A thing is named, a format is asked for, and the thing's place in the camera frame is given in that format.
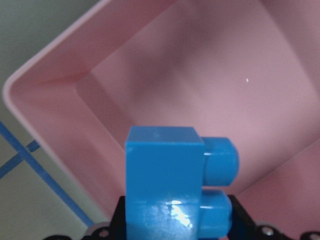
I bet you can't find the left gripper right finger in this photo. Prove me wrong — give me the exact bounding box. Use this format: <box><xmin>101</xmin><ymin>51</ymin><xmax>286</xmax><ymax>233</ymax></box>
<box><xmin>227</xmin><ymin>194</ymin><xmax>290</xmax><ymax>240</ymax></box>

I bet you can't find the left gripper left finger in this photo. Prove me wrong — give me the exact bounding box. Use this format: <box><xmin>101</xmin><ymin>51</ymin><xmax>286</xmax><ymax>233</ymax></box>
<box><xmin>82</xmin><ymin>196</ymin><xmax>127</xmax><ymax>240</ymax></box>

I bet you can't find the blue toy block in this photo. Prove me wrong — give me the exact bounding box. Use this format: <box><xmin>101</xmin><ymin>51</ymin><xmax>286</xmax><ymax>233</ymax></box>
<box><xmin>125</xmin><ymin>126</ymin><xmax>239</xmax><ymax>240</ymax></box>

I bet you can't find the pink plastic box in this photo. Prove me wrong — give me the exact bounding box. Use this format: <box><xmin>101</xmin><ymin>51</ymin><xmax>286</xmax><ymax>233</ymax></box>
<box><xmin>2</xmin><ymin>0</ymin><xmax>320</xmax><ymax>238</ymax></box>

